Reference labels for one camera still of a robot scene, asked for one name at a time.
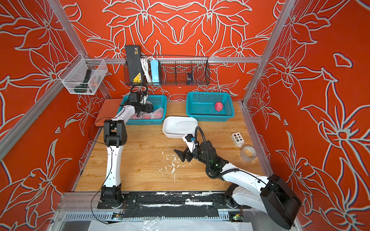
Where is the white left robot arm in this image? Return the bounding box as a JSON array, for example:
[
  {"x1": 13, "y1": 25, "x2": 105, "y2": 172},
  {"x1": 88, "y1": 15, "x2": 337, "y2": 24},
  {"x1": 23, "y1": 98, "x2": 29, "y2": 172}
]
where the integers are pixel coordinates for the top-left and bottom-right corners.
[{"x1": 97, "y1": 102, "x2": 154, "y2": 209}]

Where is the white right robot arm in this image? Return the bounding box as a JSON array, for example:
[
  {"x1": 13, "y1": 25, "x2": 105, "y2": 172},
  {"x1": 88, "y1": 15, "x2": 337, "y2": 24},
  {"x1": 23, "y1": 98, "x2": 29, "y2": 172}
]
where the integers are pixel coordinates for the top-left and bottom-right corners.
[{"x1": 175, "y1": 134, "x2": 302, "y2": 230}]

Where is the orange foam pad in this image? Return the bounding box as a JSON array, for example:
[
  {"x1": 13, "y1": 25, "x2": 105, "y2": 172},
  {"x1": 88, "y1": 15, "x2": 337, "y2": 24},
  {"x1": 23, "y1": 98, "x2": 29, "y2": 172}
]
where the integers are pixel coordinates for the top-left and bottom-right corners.
[{"x1": 94, "y1": 98, "x2": 123, "y2": 127}]

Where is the teal left plastic basket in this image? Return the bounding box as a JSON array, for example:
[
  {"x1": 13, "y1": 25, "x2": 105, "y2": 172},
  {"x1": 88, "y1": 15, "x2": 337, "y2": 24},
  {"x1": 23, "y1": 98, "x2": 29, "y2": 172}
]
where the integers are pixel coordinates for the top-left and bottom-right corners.
[{"x1": 114, "y1": 95, "x2": 167, "y2": 126}]

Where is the teal plastic basket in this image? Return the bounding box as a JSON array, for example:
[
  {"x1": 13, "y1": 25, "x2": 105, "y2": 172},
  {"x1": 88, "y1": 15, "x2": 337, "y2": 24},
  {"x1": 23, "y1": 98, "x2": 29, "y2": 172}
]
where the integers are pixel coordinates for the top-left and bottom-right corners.
[
  {"x1": 186, "y1": 92, "x2": 235, "y2": 122},
  {"x1": 114, "y1": 95, "x2": 167, "y2": 126}
]

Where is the white plastic tray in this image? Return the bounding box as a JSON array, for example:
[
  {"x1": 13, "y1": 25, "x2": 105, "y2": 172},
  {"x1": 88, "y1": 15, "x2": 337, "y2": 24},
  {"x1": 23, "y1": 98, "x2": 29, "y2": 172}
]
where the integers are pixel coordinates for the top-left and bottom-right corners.
[{"x1": 162, "y1": 116, "x2": 198, "y2": 139}]

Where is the light blue box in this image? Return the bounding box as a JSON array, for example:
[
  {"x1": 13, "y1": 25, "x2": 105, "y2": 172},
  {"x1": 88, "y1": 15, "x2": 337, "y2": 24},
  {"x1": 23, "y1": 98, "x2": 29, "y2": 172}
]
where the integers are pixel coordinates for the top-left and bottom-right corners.
[{"x1": 150, "y1": 60, "x2": 160, "y2": 85}]

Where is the white button control box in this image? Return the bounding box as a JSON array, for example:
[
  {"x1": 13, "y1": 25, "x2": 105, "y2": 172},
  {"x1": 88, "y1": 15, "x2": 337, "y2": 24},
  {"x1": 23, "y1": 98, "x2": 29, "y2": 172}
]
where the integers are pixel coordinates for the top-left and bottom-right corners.
[{"x1": 231, "y1": 132, "x2": 245, "y2": 147}]

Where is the teal right plastic basket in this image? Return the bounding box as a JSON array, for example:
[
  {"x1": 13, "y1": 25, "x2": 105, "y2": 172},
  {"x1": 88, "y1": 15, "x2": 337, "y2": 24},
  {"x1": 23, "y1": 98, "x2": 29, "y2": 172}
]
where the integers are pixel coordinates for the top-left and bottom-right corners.
[{"x1": 186, "y1": 92, "x2": 235, "y2": 122}]

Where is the clear tape roll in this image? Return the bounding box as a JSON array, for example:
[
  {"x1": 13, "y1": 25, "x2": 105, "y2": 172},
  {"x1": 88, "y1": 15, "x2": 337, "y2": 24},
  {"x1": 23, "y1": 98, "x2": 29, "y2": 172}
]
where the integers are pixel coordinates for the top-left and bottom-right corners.
[{"x1": 240, "y1": 145, "x2": 257, "y2": 162}]

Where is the small dark blue object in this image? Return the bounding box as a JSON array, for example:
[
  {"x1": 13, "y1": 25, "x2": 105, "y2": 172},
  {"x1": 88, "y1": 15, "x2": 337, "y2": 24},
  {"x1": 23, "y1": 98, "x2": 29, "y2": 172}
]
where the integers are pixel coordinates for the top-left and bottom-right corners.
[{"x1": 186, "y1": 72, "x2": 194, "y2": 85}]

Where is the black rectangular device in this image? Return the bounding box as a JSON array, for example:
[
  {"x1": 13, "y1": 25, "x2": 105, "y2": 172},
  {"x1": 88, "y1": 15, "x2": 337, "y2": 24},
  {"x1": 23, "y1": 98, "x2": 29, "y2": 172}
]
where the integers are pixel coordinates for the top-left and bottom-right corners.
[{"x1": 125, "y1": 45, "x2": 143, "y2": 84}]

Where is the dark tool in clear box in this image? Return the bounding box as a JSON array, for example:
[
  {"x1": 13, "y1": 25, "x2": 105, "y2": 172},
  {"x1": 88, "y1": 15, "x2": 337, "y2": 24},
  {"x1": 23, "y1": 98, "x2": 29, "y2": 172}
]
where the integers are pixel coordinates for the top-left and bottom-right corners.
[{"x1": 74, "y1": 69, "x2": 92, "y2": 93}]

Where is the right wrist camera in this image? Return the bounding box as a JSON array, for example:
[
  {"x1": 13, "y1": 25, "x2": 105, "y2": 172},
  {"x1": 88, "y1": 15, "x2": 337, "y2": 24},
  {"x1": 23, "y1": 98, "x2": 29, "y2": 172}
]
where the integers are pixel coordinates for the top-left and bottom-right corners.
[{"x1": 186, "y1": 134, "x2": 198, "y2": 154}]

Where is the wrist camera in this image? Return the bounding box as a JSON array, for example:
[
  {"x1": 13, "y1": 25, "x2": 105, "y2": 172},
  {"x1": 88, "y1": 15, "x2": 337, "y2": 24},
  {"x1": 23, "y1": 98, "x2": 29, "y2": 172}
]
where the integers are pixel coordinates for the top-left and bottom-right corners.
[
  {"x1": 130, "y1": 91, "x2": 147, "y2": 105},
  {"x1": 186, "y1": 134, "x2": 198, "y2": 154}
]

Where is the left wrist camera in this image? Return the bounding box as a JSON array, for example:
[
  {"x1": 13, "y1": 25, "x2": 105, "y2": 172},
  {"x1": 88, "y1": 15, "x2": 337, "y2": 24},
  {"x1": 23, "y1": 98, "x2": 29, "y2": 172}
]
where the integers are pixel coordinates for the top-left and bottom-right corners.
[{"x1": 130, "y1": 91, "x2": 147, "y2": 105}]

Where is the white coiled cable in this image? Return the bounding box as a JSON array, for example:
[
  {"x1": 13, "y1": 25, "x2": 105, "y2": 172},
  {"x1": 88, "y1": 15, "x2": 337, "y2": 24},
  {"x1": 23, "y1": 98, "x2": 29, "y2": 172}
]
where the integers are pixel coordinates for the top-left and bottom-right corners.
[{"x1": 140, "y1": 56, "x2": 154, "y2": 84}]

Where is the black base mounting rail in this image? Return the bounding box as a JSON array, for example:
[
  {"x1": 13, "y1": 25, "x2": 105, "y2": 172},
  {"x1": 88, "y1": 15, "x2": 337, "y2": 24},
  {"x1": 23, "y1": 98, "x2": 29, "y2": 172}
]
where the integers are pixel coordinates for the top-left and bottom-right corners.
[{"x1": 93, "y1": 191, "x2": 250, "y2": 221}]

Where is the black wire wall basket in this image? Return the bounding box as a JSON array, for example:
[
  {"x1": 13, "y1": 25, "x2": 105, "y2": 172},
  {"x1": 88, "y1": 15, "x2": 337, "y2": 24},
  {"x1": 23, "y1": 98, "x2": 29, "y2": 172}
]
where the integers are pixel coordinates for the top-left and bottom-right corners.
[{"x1": 123, "y1": 55, "x2": 211, "y2": 86}]

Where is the clear acrylic wall box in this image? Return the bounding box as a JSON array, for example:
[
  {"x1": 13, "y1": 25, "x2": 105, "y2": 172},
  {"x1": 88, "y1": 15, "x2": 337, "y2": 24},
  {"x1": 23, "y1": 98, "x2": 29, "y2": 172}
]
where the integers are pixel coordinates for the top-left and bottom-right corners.
[{"x1": 58, "y1": 54, "x2": 108, "y2": 95}]

